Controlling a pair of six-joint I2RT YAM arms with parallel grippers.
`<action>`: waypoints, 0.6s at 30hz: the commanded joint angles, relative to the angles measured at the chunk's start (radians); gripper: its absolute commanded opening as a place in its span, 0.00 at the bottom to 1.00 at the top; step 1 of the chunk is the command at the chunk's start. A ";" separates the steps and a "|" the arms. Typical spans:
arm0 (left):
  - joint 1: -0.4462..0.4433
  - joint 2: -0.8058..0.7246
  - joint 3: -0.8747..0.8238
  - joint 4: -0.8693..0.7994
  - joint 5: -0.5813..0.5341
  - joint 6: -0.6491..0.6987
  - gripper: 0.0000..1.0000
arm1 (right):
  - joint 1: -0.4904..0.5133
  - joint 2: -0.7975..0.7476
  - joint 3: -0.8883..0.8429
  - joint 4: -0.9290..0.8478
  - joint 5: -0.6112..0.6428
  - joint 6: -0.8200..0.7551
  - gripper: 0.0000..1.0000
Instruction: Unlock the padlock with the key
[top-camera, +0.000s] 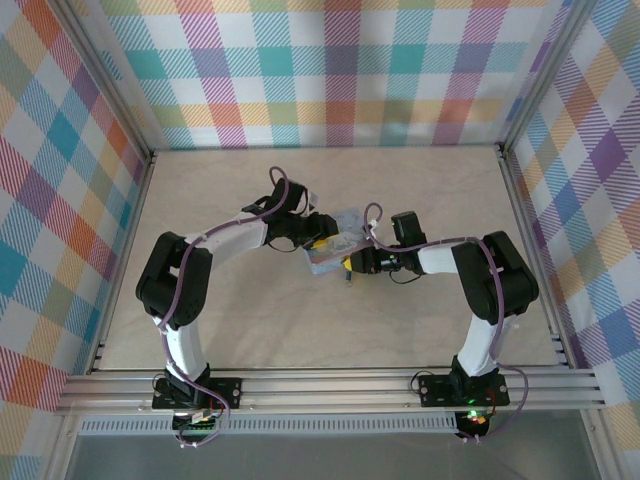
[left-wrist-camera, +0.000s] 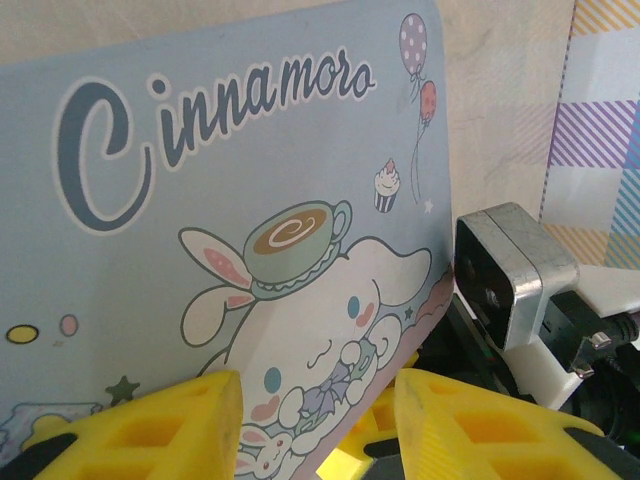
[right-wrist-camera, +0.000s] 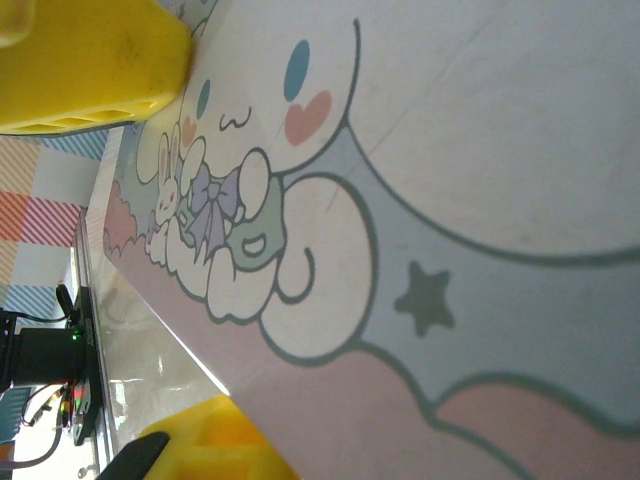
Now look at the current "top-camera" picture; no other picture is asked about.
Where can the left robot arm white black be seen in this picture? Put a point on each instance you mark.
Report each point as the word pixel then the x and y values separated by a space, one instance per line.
pixel 185 345

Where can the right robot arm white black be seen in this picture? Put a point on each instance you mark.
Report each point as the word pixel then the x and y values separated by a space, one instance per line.
pixel 495 280

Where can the aluminium frame cross rail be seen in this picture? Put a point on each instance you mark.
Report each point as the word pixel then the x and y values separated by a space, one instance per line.
pixel 325 390

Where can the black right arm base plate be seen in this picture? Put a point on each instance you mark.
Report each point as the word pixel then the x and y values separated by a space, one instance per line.
pixel 435 391

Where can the aluminium frame side rail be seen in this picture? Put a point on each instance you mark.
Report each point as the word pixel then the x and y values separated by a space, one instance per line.
pixel 125 260
pixel 530 240

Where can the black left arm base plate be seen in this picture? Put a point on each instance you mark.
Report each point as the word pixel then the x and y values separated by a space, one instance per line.
pixel 227 392

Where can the aluminium frame post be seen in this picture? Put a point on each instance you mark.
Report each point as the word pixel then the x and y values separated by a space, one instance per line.
pixel 545 75
pixel 100 75

